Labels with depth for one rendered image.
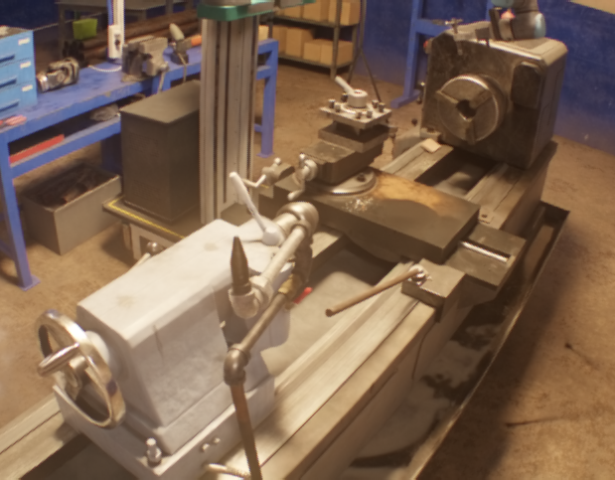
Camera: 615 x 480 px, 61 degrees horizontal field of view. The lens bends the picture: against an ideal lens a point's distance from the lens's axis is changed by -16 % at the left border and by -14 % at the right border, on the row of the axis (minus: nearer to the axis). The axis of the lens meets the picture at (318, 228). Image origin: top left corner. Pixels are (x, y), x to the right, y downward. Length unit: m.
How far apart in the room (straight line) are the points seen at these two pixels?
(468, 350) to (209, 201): 1.35
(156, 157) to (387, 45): 3.98
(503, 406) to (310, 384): 1.38
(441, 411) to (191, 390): 1.03
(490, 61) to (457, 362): 1.16
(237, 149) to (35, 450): 2.03
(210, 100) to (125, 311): 1.70
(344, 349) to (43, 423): 0.71
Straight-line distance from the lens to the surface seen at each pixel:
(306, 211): 1.30
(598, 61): 5.64
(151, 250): 1.18
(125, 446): 1.06
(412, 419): 1.84
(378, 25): 6.33
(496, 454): 2.35
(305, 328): 1.62
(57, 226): 3.23
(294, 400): 1.26
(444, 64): 2.47
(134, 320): 0.95
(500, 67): 2.39
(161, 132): 2.67
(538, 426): 2.52
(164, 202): 2.81
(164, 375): 0.99
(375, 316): 1.50
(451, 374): 2.02
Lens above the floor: 1.76
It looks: 31 degrees down
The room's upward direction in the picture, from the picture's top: 5 degrees clockwise
